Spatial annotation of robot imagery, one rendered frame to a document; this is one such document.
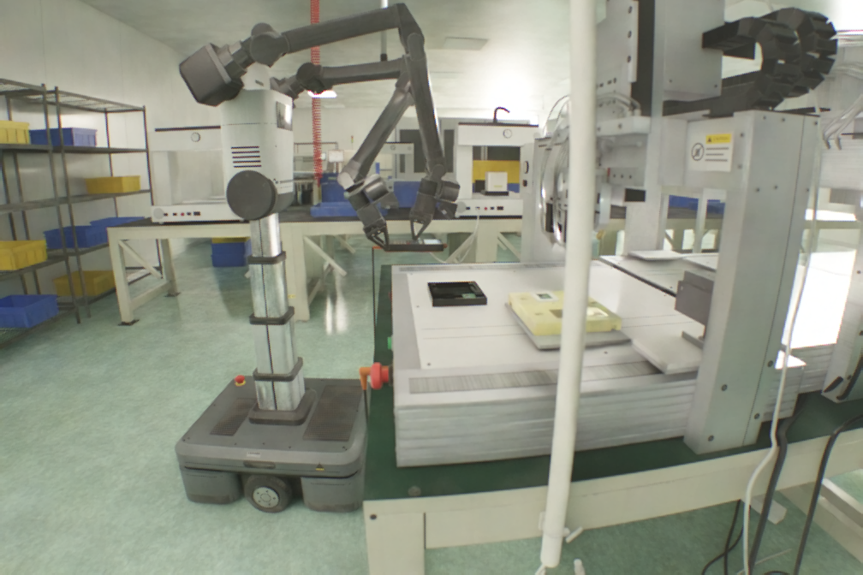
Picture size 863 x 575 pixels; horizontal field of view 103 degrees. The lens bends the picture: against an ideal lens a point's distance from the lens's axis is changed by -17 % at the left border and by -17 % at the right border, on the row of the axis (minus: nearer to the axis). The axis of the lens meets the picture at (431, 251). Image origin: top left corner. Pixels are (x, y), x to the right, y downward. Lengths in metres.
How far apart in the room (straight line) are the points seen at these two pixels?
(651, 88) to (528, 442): 0.52
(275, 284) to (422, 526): 1.00
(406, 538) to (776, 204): 0.64
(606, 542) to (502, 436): 1.04
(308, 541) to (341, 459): 0.29
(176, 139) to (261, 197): 2.04
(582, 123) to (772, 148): 0.28
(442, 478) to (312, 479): 0.94
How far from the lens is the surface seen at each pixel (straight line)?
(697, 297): 0.74
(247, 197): 1.33
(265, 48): 1.17
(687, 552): 1.64
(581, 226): 0.42
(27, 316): 3.65
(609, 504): 0.66
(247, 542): 1.59
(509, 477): 0.59
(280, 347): 1.48
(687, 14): 0.72
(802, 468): 0.88
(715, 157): 0.63
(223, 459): 1.55
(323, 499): 1.53
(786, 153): 0.64
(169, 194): 3.39
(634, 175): 0.56
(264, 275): 1.42
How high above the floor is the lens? 1.15
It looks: 12 degrees down
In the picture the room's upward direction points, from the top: straight up
